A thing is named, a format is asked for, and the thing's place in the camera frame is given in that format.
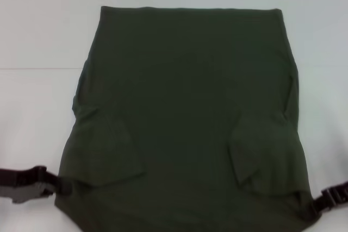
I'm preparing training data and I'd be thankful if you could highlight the dark green t-shirt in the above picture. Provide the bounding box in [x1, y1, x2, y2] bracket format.
[53, 5, 320, 232]

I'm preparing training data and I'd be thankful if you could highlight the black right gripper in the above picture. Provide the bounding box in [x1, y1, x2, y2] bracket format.
[311, 179, 348, 215]

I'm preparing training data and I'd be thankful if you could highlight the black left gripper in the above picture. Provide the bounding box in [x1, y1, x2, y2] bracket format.
[0, 165, 73, 204]

